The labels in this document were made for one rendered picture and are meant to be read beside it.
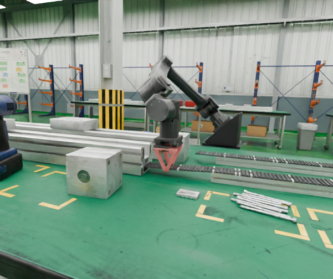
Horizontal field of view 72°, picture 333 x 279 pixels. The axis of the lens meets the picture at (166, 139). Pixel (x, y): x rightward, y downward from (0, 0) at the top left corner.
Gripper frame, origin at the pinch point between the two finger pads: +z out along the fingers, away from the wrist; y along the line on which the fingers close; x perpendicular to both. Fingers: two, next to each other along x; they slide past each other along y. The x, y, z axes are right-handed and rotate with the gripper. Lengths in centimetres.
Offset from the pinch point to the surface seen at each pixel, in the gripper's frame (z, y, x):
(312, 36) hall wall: -213, -749, 238
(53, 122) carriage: -9, -14, -53
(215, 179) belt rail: 1.6, 1.9, 14.2
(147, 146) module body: -4.9, -2.5, -7.5
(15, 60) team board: -96, -365, -455
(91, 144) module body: -5.9, 4.7, -23.2
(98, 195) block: 1.8, 21.7, -10.4
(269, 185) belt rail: 1.7, 2.0, 28.2
